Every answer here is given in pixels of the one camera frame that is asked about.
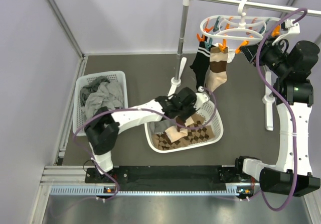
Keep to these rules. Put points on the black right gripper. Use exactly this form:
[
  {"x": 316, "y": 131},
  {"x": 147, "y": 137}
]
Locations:
[{"x": 268, "y": 45}]

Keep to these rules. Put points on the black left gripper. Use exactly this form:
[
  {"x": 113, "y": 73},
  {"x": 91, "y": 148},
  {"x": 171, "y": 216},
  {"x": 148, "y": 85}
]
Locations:
[{"x": 191, "y": 105}]

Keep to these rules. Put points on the yellow-orange peg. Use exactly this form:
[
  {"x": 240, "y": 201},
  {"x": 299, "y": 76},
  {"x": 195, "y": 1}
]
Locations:
[
  {"x": 223, "y": 46},
  {"x": 243, "y": 44}
]

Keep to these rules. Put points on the white round clip hanger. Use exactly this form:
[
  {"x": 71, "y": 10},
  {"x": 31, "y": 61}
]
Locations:
[{"x": 240, "y": 27}]

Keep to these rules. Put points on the brown beige striped socks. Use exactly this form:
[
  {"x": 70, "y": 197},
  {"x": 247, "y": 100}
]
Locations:
[{"x": 218, "y": 65}]

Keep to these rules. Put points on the teal clothes peg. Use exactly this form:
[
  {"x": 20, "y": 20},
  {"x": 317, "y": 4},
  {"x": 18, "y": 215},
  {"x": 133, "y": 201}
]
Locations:
[{"x": 208, "y": 44}]

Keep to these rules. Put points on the black sock with white stripes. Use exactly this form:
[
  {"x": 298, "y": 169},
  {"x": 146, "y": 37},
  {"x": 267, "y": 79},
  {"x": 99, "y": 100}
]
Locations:
[{"x": 201, "y": 63}]

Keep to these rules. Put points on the orange clothes peg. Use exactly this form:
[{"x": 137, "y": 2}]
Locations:
[{"x": 200, "y": 38}]

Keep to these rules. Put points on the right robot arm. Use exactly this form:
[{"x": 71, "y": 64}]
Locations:
[{"x": 294, "y": 100}]

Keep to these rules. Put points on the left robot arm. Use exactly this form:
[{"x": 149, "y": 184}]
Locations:
[{"x": 103, "y": 129}]

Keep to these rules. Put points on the white sock on hanger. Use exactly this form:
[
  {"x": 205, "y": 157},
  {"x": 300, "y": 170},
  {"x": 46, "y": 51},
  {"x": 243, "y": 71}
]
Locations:
[{"x": 231, "y": 55}]

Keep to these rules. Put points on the brown argyle socks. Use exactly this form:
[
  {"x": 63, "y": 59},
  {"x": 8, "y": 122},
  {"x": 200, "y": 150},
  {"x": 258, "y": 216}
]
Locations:
[{"x": 161, "y": 143}]

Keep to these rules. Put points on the white oval sock basket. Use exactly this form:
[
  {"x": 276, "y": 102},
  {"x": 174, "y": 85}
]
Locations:
[{"x": 212, "y": 119}]

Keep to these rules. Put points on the white drying rack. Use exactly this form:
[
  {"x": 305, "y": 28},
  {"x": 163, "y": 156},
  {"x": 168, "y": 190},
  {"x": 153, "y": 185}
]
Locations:
[{"x": 181, "y": 61}]

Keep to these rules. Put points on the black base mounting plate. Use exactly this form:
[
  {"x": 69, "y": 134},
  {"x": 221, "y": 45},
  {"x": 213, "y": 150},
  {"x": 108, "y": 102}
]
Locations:
[{"x": 177, "y": 178}]

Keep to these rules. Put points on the grey clothes pile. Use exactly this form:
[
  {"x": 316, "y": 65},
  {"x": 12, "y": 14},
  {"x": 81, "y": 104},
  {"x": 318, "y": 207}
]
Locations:
[{"x": 101, "y": 92}]

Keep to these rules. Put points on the white rectangular laundry basket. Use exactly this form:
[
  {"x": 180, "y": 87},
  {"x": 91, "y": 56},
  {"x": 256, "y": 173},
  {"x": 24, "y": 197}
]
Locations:
[{"x": 78, "y": 119}]

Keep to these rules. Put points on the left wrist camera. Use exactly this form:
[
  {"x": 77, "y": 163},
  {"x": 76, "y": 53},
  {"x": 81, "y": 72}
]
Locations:
[{"x": 202, "y": 98}]

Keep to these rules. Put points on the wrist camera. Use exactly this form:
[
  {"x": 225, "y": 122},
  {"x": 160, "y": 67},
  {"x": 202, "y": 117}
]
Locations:
[
  {"x": 202, "y": 98},
  {"x": 289, "y": 29}
]

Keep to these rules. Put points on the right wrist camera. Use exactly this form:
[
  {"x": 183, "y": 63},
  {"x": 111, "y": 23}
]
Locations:
[{"x": 289, "y": 29}]

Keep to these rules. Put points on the grey slotted cable duct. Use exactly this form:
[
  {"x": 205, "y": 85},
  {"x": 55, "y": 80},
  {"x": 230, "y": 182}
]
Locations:
[{"x": 106, "y": 191}]

